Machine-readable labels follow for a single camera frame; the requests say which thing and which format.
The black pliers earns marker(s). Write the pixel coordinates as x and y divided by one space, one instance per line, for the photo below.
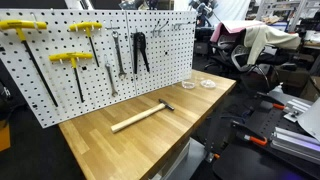
140 46

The lower yellow T-handle hex key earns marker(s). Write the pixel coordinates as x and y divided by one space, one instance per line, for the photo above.
72 57

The white metal pegboard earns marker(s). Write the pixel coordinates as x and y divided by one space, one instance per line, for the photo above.
169 49

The large yellow T-handle hex key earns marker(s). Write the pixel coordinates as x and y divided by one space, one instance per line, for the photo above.
19 26

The upper yellow T-handle hex key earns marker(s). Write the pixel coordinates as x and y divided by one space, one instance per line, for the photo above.
87 27

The beige jacket on chair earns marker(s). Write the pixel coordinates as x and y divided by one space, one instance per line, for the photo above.
276 38

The wooden handle hammer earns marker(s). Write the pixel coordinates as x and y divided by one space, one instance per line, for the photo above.
162 105

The long silver combination wrench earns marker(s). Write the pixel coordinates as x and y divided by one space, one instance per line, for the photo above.
122 73

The clear plastic lid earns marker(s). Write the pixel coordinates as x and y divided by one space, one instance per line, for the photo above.
208 84

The aluminium extrusion bars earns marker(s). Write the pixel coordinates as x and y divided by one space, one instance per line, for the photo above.
296 144

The short silver combination wrench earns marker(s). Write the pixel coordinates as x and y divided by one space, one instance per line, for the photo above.
114 92

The black office chair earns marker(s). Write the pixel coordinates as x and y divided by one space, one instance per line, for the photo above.
231 55

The orange handled clamp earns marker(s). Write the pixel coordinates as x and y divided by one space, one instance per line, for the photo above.
248 134

